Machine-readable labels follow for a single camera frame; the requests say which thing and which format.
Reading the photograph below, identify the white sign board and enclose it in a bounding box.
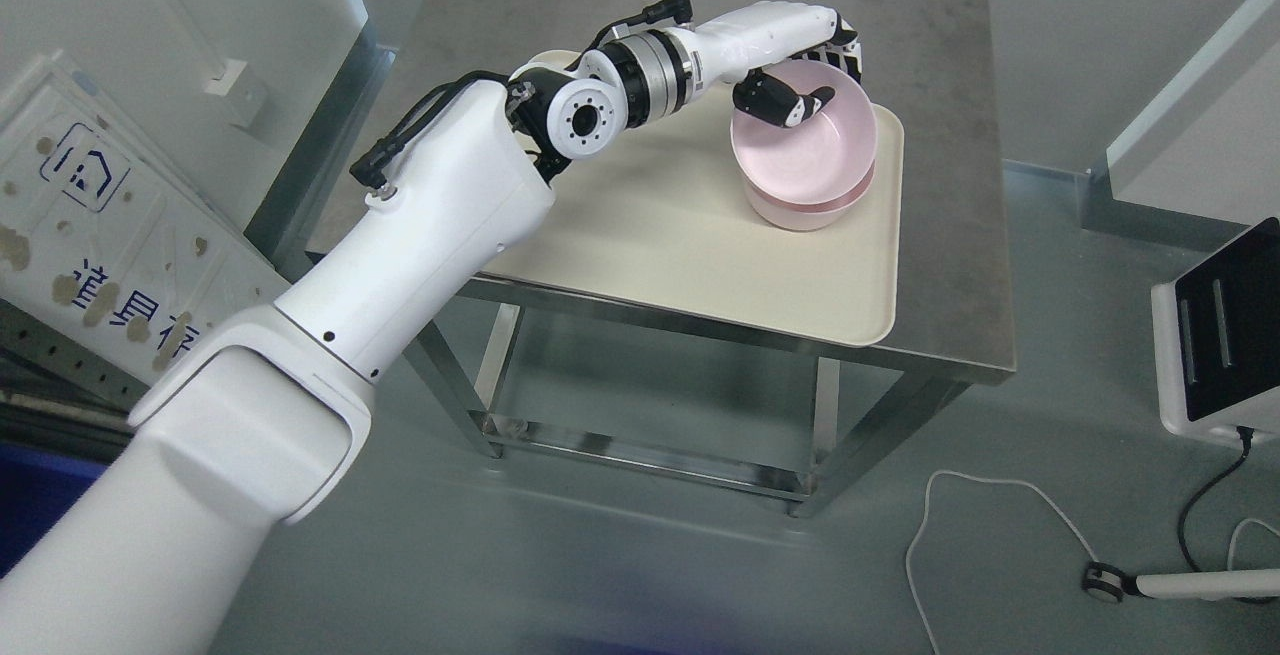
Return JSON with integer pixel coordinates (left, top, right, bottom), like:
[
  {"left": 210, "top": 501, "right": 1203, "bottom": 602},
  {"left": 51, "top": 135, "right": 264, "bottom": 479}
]
[{"left": 1, "top": 52, "right": 287, "bottom": 409}]

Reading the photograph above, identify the cream plastic tray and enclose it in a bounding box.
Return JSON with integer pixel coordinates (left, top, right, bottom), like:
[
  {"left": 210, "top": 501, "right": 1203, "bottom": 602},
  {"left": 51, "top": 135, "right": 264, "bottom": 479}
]
[{"left": 484, "top": 84, "right": 905, "bottom": 348}]

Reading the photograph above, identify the metal shelf rack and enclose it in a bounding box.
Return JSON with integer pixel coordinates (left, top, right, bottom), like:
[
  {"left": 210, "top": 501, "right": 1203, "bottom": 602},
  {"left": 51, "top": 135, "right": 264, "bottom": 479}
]
[{"left": 1, "top": 301, "right": 147, "bottom": 464}]

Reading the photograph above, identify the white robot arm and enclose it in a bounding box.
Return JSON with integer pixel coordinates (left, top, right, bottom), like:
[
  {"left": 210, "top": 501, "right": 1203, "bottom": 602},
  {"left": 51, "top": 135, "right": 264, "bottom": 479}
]
[{"left": 3, "top": 0, "right": 692, "bottom": 654}]

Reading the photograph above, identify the white device with black screen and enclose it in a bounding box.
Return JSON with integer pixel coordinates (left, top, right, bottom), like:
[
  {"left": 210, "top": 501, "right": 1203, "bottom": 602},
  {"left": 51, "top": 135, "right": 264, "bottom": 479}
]
[{"left": 1149, "top": 216, "right": 1279, "bottom": 446}]

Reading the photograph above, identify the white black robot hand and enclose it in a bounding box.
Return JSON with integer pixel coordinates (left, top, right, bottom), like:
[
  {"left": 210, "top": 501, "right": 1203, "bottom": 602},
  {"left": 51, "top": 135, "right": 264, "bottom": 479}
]
[{"left": 680, "top": 3, "right": 863, "bottom": 128}]

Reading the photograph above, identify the black power cable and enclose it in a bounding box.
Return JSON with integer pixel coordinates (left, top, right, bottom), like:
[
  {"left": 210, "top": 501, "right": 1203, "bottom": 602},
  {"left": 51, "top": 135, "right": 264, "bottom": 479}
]
[{"left": 1178, "top": 425, "right": 1280, "bottom": 603}]

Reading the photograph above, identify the white wheeled stand leg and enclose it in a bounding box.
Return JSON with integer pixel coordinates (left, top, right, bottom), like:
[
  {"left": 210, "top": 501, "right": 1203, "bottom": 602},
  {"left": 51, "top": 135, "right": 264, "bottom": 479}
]
[{"left": 1080, "top": 562, "right": 1279, "bottom": 603}]

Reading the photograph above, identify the stainless steel table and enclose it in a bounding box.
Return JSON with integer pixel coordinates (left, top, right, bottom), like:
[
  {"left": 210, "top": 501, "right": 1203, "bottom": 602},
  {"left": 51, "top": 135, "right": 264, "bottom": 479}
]
[{"left": 356, "top": 0, "right": 1016, "bottom": 517}]

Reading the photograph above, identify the pink bowl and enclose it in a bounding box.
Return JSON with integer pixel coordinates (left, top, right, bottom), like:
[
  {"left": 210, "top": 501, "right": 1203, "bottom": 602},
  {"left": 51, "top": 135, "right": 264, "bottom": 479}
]
[
  {"left": 741, "top": 164, "right": 877, "bottom": 232},
  {"left": 730, "top": 59, "right": 878, "bottom": 212}
]

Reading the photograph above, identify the blue plastic bin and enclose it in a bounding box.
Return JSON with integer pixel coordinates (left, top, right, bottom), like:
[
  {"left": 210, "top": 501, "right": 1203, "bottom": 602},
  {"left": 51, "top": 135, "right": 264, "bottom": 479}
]
[{"left": 1, "top": 444, "right": 108, "bottom": 576}]

